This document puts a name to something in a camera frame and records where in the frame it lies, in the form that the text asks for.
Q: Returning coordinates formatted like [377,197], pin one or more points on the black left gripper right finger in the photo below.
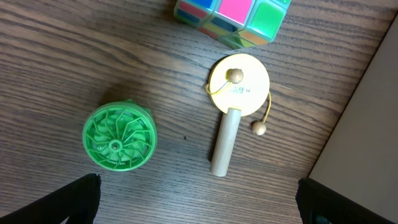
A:
[318,204]

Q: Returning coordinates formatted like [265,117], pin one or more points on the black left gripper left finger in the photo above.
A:
[76,202]

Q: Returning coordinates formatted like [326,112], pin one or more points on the green plastic wheel toy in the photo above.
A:
[120,136]

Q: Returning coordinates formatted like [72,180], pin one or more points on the yellow wooden rattle drum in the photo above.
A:
[238,85]

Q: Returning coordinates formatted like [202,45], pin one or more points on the colourful puzzle cube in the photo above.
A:
[235,23]

